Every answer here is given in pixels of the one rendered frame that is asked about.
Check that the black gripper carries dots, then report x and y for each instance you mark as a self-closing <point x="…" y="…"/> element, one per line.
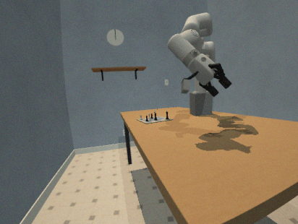
<point x="207" y="70"/>

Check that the blue and cream chessboard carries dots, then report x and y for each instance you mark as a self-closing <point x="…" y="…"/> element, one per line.
<point x="159" y="119"/>

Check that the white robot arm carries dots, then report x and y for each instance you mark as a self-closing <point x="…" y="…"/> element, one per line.
<point x="181" y="45"/>

